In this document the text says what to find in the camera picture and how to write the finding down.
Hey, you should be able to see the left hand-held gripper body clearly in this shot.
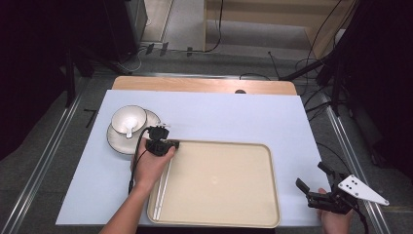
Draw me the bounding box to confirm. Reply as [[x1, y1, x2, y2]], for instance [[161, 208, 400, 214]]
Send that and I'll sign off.
[[144, 122, 172, 157]]

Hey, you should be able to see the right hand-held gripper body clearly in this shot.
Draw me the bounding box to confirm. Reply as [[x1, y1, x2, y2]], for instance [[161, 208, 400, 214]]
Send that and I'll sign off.
[[306, 172, 391, 215]]

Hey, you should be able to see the white dark-rimmed plate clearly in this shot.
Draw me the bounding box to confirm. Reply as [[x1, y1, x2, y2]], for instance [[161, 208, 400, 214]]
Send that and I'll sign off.
[[106, 108, 163, 156]]

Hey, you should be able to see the white dark-rimmed bowl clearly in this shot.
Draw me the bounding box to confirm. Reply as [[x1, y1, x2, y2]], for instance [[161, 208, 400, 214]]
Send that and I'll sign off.
[[110, 104, 148, 136]]

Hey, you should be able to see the white chopstick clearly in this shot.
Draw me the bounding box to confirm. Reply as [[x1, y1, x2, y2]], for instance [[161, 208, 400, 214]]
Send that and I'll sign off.
[[155, 158, 173, 220], [152, 159, 170, 220]]

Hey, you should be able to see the beige plastic tray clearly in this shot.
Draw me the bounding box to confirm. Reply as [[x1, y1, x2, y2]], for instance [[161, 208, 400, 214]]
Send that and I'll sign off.
[[146, 138, 282, 229]]

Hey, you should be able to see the person's left hand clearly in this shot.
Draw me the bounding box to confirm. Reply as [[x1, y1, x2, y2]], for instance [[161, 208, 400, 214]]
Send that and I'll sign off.
[[131, 137, 178, 196]]

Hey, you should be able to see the person's right hand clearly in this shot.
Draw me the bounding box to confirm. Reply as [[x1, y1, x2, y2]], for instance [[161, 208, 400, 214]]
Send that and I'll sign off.
[[316, 188, 355, 234]]

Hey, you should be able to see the pale blue table sheet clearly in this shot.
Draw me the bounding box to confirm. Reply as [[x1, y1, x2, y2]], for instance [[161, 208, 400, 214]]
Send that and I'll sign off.
[[56, 90, 332, 228]]

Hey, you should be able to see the black stand leg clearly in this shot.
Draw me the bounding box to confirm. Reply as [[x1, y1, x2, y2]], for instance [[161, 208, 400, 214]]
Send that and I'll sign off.
[[279, 57, 330, 82]]

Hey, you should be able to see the dark curtain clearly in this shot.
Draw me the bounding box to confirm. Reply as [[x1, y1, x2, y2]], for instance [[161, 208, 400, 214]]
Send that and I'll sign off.
[[324, 0, 413, 178], [0, 0, 81, 162]]

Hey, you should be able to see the black cabinet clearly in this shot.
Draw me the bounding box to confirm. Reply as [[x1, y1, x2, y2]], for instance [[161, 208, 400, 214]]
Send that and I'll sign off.
[[72, 0, 149, 64]]

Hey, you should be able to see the light wooden shelf unit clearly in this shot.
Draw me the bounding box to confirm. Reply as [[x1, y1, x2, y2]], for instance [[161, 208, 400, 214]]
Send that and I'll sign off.
[[202, 0, 359, 60]]

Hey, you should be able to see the left hand-held gripper cable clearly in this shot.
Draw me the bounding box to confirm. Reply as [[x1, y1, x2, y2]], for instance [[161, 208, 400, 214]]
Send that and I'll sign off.
[[128, 126, 154, 195]]

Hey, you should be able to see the hand-held gripper cable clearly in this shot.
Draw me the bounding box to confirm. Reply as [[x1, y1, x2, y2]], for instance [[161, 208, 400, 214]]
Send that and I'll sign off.
[[352, 201, 370, 234], [128, 126, 154, 195]]

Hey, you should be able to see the right hand-held gripper cable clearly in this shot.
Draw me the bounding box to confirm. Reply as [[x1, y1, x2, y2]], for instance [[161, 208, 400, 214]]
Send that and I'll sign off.
[[352, 201, 370, 234]]

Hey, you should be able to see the metal floor rail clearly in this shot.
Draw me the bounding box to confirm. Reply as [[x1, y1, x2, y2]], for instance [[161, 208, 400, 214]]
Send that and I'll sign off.
[[319, 92, 394, 234], [0, 92, 84, 234]]

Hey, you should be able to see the black floor cable loop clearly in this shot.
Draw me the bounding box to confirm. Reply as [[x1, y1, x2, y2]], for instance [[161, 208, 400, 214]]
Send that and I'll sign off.
[[239, 72, 272, 82]]

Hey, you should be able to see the black hanging cable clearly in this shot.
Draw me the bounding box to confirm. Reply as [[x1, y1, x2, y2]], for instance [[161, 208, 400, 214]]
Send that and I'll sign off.
[[186, 0, 226, 55]]

